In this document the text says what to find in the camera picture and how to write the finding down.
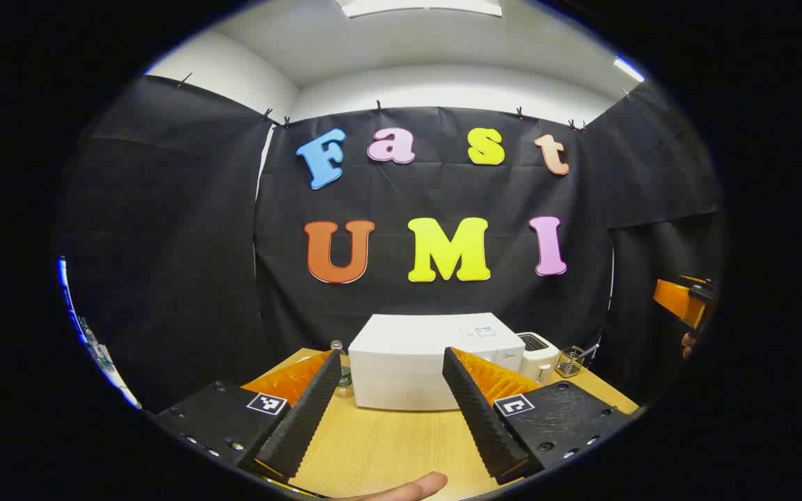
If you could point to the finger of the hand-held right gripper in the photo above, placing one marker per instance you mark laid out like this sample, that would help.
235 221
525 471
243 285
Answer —
676 299

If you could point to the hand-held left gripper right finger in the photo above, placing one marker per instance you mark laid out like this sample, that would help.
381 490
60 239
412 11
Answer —
477 417

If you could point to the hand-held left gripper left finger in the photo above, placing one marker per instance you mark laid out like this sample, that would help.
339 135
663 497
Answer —
303 417

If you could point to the white microwave oven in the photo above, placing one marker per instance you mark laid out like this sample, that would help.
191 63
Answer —
401 362

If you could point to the clear plastic water bottle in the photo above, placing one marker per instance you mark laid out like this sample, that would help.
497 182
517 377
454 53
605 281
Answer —
346 381

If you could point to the white toaster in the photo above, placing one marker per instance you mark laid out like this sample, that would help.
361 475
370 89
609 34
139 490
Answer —
537 362

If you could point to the metal spoon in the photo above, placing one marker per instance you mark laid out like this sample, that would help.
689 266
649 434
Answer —
589 351

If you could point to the small clear cutlery holder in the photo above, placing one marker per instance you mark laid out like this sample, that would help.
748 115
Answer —
569 363

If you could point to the black backdrop cloth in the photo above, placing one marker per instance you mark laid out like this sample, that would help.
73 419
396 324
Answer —
164 243

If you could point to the small ceiling light panel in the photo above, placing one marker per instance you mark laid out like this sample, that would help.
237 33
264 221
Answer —
628 69

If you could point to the long ceiling light panel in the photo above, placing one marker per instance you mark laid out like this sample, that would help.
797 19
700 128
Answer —
418 7

